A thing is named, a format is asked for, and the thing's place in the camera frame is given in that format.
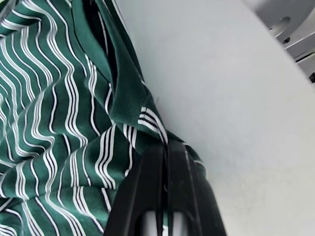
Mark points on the robot body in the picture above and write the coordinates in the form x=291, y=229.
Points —
x=290, y=27

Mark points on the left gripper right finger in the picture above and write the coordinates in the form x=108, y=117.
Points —
x=197, y=191

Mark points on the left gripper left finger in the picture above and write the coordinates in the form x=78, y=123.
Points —
x=140, y=186

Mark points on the green striped T-shirt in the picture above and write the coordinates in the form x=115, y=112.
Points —
x=56, y=118

